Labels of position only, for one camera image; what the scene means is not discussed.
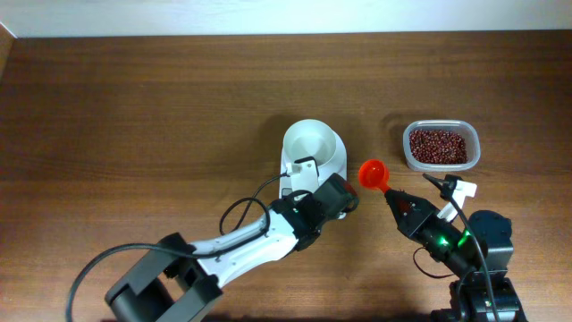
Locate white round bowl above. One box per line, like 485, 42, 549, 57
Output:
282, 119, 336, 165

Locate clear plastic container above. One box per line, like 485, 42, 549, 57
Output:
402, 120, 481, 172

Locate red adzuki beans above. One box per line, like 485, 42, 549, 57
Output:
408, 130, 468, 165

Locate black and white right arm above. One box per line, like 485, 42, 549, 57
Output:
384, 190, 526, 322

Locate white digital kitchen scale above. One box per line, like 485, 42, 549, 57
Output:
279, 120, 348, 198

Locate red measuring scoop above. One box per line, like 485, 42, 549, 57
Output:
358, 159, 391, 193

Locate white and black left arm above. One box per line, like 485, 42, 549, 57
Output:
105, 174, 358, 322

